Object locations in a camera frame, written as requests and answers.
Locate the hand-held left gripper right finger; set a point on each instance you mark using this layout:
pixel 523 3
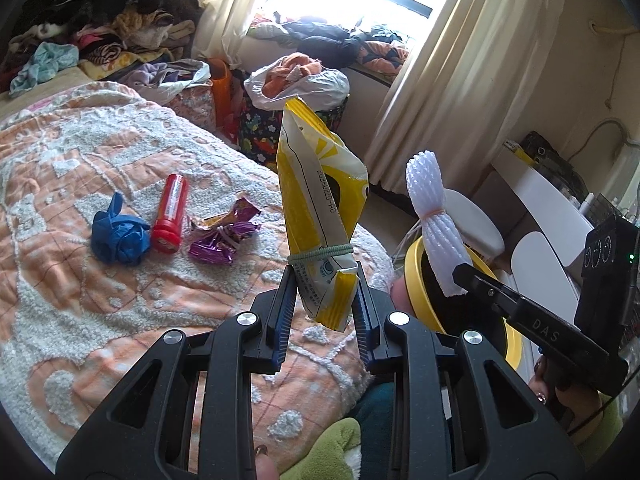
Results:
pixel 363 330

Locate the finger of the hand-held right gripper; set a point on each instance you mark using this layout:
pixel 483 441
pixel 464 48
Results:
pixel 480 287

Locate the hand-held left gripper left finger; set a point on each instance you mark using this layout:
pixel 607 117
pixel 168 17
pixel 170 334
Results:
pixel 282 320

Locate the yellow rimmed waste bin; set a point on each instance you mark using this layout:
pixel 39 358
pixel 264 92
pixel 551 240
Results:
pixel 415 270

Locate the white foam fruit net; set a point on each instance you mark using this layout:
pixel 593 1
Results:
pixel 435 230

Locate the yellow snack bag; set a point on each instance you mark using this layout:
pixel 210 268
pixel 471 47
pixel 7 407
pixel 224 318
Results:
pixel 310 185

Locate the person's right forearm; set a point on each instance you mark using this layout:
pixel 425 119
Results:
pixel 607 430

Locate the person's right hand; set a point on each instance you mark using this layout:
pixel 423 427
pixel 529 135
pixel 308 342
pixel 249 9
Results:
pixel 545 390

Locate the person's left hand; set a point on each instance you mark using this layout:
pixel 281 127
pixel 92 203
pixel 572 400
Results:
pixel 265 467

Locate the white round stool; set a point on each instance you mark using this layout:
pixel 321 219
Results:
pixel 475 225

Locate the white chair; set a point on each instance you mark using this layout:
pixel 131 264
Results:
pixel 542 265

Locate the green elastic band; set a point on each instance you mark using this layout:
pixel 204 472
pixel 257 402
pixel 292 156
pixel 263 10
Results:
pixel 320 252

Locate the dark teal pants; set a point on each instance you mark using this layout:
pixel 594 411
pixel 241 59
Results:
pixel 375 420

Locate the white bottle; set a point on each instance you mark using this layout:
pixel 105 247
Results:
pixel 586 204

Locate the purple foil wrapper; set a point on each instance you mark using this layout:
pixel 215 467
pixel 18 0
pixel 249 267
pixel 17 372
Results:
pixel 215 247

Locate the white desk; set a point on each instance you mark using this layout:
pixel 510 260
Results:
pixel 540 190

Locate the brown purple snack wrapper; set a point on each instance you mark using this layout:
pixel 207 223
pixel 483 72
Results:
pixel 240 212

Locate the green fleece garment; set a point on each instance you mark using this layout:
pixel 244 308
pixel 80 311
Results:
pixel 325 450

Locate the dark bag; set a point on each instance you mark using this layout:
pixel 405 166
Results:
pixel 550 157

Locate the red cylindrical container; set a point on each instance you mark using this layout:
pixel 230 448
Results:
pixel 170 210

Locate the blue rubber glove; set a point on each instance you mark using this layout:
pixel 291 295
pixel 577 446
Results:
pixel 120 232

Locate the dark floral fabric basket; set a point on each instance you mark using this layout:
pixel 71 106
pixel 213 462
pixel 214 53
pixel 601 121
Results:
pixel 260 130

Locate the cream curtain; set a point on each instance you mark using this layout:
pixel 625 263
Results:
pixel 225 10
pixel 475 60

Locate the pink floral fabric bag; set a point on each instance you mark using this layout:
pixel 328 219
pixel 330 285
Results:
pixel 195 107

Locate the orange plastic container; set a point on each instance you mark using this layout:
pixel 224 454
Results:
pixel 220 95

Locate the white plastic bag of clothes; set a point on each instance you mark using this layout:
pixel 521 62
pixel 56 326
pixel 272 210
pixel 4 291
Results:
pixel 320 87

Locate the orange white tufted blanket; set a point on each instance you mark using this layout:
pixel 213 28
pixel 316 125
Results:
pixel 100 160

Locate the grey white garment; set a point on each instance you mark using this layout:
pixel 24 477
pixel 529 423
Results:
pixel 160 77

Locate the clothes on windowsill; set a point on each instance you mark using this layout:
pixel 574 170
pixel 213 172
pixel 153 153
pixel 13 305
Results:
pixel 320 40

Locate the light blue cloth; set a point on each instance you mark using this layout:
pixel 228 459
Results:
pixel 45 62

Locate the pile of clothes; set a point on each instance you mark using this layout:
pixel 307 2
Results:
pixel 110 0

